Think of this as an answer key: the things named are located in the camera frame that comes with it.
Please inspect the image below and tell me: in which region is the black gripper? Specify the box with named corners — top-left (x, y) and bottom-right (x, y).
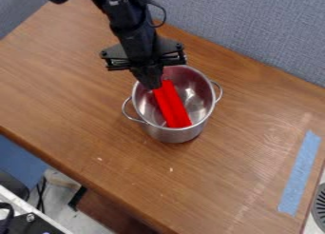
top-left (99, 36), bottom-right (186, 89)

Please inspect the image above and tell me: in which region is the silver metal pot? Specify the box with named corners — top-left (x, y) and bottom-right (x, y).
top-left (121, 66), bottom-right (224, 144)

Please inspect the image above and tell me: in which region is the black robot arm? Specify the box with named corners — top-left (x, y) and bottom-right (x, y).
top-left (92, 0), bottom-right (186, 89)

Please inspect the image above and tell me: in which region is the red rectangular block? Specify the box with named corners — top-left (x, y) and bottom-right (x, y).
top-left (152, 80), bottom-right (192, 128)

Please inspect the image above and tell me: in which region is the blue tape strip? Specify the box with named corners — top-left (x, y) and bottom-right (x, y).
top-left (278, 130), bottom-right (321, 216)

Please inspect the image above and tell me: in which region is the grey fan grille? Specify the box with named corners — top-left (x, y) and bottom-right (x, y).
top-left (312, 183), bottom-right (325, 232)

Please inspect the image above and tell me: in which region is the black cable under table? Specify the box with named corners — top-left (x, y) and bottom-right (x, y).
top-left (35, 175), bottom-right (48, 214)

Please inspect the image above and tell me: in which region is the black device with handle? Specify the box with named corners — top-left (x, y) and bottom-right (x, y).
top-left (0, 203), bottom-right (65, 234)

